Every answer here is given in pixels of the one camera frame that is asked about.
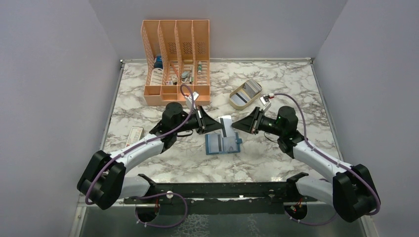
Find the blue white bottle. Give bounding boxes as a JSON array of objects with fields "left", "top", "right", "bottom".
[{"left": 154, "top": 55, "right": 164, "bottom": 70}]

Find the silver VIP credit card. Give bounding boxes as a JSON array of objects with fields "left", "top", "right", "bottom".
[{"left": 218, "top": 115, "right": 235, "bottom": 137}]

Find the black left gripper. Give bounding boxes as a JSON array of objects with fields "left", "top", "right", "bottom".
[{"left": 173, "top": 105, "right": 224, "bottom": 135}]

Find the black metal base rail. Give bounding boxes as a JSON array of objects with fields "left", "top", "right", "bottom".
[{"left": 77, "top": 181, "right": 369, "bottom": 208}]

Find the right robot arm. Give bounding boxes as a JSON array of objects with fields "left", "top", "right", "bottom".
[{"left": 232, "top": 106, "right": 381, "bottom": 222}]

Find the white red card box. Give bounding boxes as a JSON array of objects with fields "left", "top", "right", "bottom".
[{"left": 126, "top": 126, "right": 144, "bottom": 147}]

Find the stack of credit cards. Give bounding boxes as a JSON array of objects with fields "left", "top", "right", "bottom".
[{"left": 230, "top": 80, "right": 262, "bottom": 106}]

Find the orange plastic desk organizer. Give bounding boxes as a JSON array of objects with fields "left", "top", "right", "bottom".
[{"left": 141, "top": 20, "right": 210, "bottom": 106}]

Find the beige oval tray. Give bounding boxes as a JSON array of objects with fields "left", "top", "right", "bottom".
[{"left": 228, "top": 79, "right": 263, "bottom": 111}]

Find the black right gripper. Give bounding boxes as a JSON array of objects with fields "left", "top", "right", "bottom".
[{"left": 232, "top": 106, "right": 284, "bottom": 136}]

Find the white green glue stick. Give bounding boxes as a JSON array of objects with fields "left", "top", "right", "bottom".
[{"left": 197, "top": 61, "right": 202, "bottom": 75}]

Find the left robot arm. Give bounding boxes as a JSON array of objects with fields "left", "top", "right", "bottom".
[{"left": 77, "top": 102, "right": 223, "bottom": 210}]

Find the blue leather card holder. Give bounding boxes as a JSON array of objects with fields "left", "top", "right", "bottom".
[{"left": 205, "top": 133, "right": 243, "bottom": 155}]

